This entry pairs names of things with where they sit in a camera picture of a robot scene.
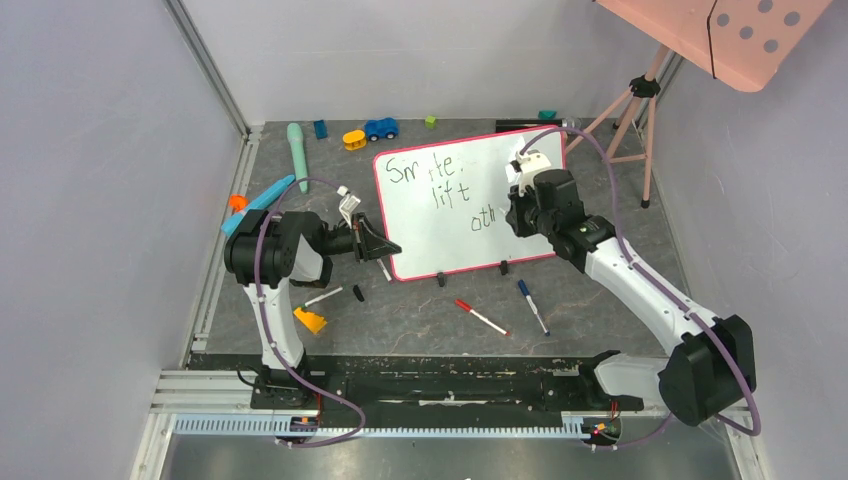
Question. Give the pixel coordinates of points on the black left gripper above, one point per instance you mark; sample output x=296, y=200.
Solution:
x=367, y=243

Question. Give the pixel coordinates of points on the clear round ball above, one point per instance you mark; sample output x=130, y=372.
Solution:
x=571, y=122

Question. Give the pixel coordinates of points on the white toothed cable rail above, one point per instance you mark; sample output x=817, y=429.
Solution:
x=283, y=426

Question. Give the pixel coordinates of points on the yellow plastic wedge piece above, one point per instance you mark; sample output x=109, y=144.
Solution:
x=313, y=322

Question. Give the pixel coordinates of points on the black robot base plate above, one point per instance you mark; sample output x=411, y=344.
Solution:
x=451, y=392

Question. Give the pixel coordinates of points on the purple capped white marker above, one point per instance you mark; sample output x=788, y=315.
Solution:
x=385, y=270

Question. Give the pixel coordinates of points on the blue toy stick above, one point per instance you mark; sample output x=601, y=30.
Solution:
x=260, y=202

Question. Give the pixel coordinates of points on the small orange toy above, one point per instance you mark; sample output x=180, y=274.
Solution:
x=238, y=203

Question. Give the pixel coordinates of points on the blue capped white marker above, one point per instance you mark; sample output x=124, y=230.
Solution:
x=533, y=307

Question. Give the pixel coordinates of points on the pink tripod stand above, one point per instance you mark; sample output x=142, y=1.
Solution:
x=640, y=112

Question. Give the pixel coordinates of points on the pink perforated panel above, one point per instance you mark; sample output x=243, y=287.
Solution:
x=740, y=43

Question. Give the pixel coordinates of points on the mint green toy stick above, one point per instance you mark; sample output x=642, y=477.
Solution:
x=295, y=138

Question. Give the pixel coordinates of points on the yellow toy piece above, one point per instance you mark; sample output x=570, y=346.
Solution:
x=354, y=140

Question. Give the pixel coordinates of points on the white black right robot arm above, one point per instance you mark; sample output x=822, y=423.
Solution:
x=709, y=363

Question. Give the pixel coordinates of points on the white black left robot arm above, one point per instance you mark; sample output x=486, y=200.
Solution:
x=268, y=255

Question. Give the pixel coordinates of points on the black cylinder object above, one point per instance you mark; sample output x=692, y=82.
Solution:
x=507, y=125

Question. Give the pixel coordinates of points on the small dark blue block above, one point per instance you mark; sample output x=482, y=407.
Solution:
x=320, y=129

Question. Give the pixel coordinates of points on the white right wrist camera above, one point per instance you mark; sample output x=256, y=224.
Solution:
x=522, y=169

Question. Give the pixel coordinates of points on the blue toy car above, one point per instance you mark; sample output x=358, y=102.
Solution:
x=386, y=128

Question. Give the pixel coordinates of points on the red capped white marker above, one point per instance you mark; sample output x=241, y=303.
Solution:
x=469, y=309

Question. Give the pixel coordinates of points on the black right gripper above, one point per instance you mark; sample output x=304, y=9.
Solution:
x=519, y=216

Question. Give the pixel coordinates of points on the black marker cap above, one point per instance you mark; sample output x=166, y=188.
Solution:
x=358, y=293

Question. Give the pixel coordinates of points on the pink framed whiteboard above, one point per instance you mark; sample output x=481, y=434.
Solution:
x=445, y=204

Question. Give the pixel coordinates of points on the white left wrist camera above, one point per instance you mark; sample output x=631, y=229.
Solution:
x=348, y=203

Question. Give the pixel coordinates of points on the green capped white marker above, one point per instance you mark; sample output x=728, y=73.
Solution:
x=321, y=297

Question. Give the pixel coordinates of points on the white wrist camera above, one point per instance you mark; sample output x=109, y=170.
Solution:
x=522, y=169
x=348, y=203

